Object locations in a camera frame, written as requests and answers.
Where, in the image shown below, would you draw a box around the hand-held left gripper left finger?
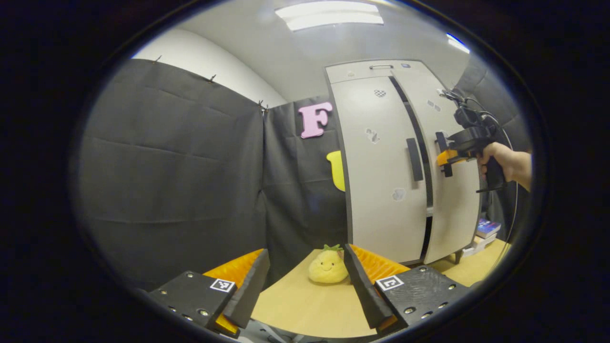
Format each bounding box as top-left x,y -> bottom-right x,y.
147,248 -> 271,339

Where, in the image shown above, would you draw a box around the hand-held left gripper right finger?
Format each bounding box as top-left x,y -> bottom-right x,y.
344,244 -> 470,337

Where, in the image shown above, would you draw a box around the grey shoe cabinet door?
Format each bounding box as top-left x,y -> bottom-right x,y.
330,76 -> 428,264
403,76 -> 482,265

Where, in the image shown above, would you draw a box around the grey double-door shoe cabinet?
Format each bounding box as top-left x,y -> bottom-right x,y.
325,60 -> 482,266

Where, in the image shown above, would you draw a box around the yellow plush toy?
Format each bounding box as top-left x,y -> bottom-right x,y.
308,244 -> 350,284

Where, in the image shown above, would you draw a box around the blue cover book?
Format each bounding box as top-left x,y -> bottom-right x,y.
477,219 -> 502,239

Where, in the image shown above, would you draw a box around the tan book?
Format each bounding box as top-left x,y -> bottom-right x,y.
472,233 -> 497,251

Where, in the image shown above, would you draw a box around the small ceiling light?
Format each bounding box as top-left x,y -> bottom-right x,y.
446,32 -> 471,54

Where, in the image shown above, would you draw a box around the black backdrop cloth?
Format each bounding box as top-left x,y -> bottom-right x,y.
76,57 -> 532,291

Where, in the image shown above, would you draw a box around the large ceiling light panel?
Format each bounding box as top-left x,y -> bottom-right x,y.
275,1 -> 385,32

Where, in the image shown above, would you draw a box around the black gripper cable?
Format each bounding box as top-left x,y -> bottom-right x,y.
438,88 -> 520,267

